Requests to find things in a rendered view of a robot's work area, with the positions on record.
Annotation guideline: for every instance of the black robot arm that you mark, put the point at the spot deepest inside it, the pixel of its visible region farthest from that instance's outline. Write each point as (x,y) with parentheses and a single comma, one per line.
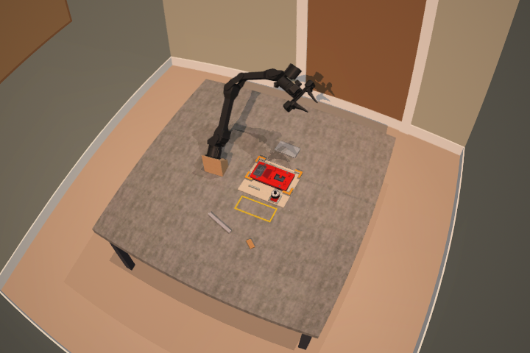
(221,135)

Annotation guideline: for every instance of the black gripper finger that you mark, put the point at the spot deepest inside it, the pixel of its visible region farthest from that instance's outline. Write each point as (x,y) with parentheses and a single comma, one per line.
(295,105)
(309,91)

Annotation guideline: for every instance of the grey flat bar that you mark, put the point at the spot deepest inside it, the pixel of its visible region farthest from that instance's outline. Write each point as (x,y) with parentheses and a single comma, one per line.
(219,222)

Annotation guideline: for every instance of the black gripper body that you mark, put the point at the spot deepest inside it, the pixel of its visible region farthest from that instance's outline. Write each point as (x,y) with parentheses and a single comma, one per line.
(288,105)

